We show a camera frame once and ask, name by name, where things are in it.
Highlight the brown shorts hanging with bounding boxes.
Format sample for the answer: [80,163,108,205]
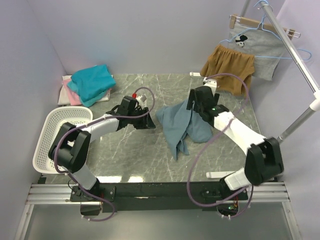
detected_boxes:
[200,44,255,96]

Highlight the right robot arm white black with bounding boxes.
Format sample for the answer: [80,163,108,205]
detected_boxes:
[186,85,284,200]

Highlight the metal clothes rack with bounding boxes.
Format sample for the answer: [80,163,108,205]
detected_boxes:
[189,0,320,179]

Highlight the grey panda shirt hanging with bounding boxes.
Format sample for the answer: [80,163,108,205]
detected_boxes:
[228,24,286,81]

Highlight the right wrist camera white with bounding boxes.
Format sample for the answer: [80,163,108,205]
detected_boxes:
[202,77,218,96]

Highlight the teal folded t shirt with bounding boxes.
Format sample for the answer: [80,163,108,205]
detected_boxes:
[67,64,116,107]

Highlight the white plastic laundry basket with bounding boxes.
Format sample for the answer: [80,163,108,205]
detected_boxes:
[32,106,93,174]

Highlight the white folded t shirt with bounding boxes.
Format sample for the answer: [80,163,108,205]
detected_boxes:
[58,75,112,106]

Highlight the grey-blue t shirt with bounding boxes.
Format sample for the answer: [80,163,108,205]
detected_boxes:
[155,100,213,160]

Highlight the pink folded t shirt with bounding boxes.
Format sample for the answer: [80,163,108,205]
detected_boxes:
[62,78,82,106]

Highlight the wooden clip hanger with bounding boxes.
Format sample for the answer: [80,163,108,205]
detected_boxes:
[229,14,301,40]

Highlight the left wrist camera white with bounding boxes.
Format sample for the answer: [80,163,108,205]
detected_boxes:
[132,93,147,105]

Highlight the aluminium frame rail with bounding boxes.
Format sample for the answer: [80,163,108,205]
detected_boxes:
[25,182,290,205]

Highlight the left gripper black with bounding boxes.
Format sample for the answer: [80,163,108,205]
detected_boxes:
[127,107,156,130]

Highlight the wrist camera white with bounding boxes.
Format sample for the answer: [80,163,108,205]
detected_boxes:
[202,77,218,96]
[132,93,147,105]

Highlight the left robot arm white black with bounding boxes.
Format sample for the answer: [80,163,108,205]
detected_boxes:
[48,93,156,201]

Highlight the light blue wire hanger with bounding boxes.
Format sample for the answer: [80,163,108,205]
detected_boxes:
[219,12,313,61]

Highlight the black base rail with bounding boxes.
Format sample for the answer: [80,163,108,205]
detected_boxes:
[69,181,252,221]

